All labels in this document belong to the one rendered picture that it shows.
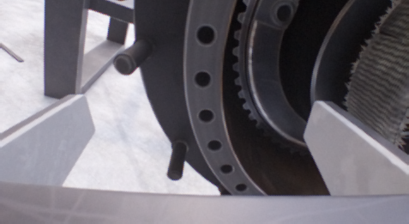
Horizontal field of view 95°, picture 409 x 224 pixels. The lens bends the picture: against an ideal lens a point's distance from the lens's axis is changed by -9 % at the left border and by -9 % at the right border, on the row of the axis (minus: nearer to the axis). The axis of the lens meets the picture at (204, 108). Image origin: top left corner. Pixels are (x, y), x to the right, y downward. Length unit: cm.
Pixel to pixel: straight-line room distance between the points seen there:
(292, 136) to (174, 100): 17
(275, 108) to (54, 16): 117
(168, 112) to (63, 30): 109
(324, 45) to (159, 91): 16
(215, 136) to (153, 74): 9
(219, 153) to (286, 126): 13
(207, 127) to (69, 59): 120
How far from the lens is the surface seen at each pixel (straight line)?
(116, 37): 233
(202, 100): 15
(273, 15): 23
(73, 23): 125
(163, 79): 22
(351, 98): 19
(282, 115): 28
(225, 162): 19
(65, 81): 139
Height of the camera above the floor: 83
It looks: 28 degrees down
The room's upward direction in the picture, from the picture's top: 24 degrees clockwise
